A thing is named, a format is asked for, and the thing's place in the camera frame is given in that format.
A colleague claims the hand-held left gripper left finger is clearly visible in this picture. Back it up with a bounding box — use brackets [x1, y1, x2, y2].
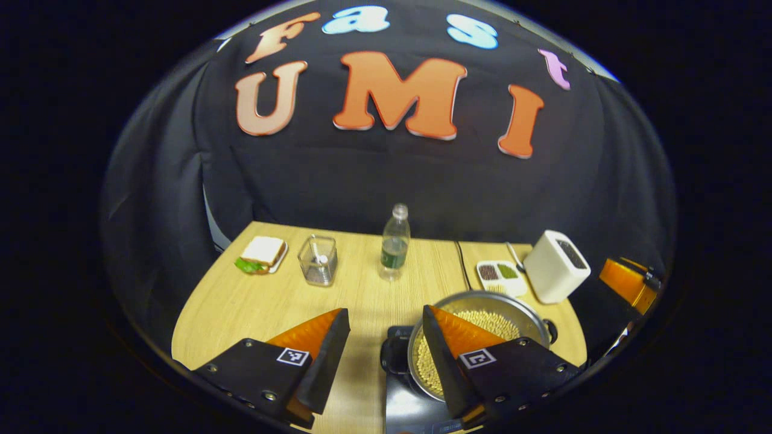
[192, 307, 352, 430]

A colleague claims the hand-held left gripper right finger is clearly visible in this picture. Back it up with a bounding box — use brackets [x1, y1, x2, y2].
[421, 304, 583, 430]

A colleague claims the black induction cooktop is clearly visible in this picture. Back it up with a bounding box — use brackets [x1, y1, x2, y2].
[384, 324, 483, 434]

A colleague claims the steel pot with black handles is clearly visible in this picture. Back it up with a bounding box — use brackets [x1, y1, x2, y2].
[380, 290, 558, 403]

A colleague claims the heap of yellow soybeans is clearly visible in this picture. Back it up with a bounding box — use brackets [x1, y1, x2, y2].
[416, 309, 522, 395]

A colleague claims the white toaster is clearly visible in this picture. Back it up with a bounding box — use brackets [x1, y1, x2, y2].
[523, 230, 592, 304]

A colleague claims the white sectioned dish of beans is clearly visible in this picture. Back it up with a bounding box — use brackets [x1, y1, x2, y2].
[476, 260, 529, 298]

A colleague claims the clear plastic water bottle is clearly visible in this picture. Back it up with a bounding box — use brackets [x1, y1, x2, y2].
[379, 203, 412, 282]

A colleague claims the sandwich with green lettuce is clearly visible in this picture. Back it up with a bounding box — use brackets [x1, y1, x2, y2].
[234, 236, 287, 275]

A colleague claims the metal wire basket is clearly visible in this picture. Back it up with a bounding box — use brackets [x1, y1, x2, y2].
[297, 234, 338, 288]

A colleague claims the black power cable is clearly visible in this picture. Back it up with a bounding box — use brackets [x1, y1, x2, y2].
[454, 241, 473, 292]

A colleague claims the toaster power cable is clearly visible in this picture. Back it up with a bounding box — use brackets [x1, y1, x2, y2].
[505, 242, 527, 274]

